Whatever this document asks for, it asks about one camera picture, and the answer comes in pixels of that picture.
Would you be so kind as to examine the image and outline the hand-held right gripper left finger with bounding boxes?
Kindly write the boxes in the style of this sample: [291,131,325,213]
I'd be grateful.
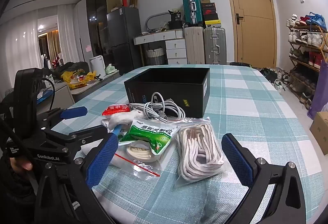
[33,134,120,224]

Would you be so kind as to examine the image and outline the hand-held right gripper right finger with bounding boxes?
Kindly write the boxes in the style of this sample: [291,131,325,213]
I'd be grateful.
[222,134,306,224]

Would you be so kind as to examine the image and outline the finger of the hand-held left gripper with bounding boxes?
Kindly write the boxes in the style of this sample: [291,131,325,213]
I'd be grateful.
[49,125,124,149]
[38,106,88,133]

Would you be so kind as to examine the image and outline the bagged cream shoelaces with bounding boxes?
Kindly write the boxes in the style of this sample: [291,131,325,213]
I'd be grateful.
[110,137,162,178]

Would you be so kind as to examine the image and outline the bagged white shoelaces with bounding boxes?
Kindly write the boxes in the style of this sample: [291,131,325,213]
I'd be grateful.
[175,118,228,187]

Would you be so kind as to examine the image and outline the green medicine packet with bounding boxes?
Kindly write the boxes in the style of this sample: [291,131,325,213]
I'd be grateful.
[118,118,181,162]

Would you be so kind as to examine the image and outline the black cardboard box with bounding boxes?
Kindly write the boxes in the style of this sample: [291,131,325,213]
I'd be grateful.
[124,67,211,119]

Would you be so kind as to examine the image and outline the person's left forearm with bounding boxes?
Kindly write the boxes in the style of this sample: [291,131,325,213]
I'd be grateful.
[0,155,41,224]

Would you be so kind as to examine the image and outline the person's left hand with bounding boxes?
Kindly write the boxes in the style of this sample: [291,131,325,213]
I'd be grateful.
[9,156,34,176]

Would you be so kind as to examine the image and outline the grey low cabinet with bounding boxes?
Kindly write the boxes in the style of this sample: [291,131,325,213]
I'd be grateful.
[36,70,121,109]

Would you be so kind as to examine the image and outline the red snack packet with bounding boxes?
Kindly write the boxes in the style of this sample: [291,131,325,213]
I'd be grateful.
[102,104,131,117]

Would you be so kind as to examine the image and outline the yellow plastic bag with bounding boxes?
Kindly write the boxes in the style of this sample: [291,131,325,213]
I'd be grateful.
[61,69,97,89]

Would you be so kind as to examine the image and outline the checked teal tablecloth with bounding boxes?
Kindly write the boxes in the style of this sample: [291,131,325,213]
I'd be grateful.
[50,64,325,224]

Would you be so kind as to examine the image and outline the dark clothing pile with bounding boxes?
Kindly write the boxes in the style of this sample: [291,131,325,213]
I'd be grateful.
[42,61,90,78]

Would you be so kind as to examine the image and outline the white dehumidifier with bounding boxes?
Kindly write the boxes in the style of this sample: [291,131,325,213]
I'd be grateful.
[89,56,106,79]

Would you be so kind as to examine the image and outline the sheer white curtain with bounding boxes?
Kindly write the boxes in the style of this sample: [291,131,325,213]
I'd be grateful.
[0,23,39,94]

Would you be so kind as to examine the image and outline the pair of white sneakers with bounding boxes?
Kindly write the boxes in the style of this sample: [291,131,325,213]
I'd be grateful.
[274,78,286,91]

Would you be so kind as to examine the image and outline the large cardboard box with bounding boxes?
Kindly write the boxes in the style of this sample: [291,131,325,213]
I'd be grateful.
[310,111,328,155]

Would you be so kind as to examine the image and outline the grey refrigerator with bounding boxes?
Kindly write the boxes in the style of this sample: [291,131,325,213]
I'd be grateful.
[106,7,142,76]

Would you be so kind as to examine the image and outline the dark glass cabinet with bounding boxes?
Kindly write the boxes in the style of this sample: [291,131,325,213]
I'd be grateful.
[86,0,112,65]

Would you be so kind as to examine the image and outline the pair of dark shoes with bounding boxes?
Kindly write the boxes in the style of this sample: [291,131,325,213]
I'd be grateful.
[260,67,278,82]

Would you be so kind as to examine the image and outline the wicker basket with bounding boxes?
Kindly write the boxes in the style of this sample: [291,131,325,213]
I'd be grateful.
[146,47,166,65]

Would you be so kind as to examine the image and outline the silver suitcase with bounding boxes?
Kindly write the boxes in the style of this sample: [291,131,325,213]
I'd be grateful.
[204,27,227,65]

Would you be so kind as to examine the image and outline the white desk with drawers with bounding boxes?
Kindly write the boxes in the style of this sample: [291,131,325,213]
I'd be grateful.
[133,30,188,65]

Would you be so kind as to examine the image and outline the wooden shoe rack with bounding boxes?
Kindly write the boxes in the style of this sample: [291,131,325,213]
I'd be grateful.
[287,24,328,112]

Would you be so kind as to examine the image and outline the beige suitcase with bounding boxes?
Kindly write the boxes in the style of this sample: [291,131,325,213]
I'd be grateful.
[184,26,205,65]

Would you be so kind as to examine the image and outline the black paper bag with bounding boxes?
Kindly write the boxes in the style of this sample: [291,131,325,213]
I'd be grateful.
[168,10,183,30]

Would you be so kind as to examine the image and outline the yellow and black shoe box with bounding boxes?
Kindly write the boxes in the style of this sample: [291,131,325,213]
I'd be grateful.
[204,19,220,29]

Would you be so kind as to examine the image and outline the rows of shoes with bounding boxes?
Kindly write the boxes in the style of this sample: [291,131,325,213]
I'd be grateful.
[286,12,328,110]

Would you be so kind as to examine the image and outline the wooden door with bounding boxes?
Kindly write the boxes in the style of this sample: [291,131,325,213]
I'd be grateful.
[222,0,278,68]

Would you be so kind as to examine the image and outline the teal suitcase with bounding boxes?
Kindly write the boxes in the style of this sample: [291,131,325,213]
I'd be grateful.
[182,0,204,27]

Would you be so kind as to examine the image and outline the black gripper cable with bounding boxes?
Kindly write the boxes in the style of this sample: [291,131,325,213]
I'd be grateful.
[0,77,56,160]

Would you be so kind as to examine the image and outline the white coiled cable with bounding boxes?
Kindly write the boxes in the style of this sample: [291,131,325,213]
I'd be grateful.
[128,92,186,122]

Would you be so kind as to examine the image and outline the grey oval frame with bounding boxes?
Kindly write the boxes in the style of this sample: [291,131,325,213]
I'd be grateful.
[146,12,172,33]

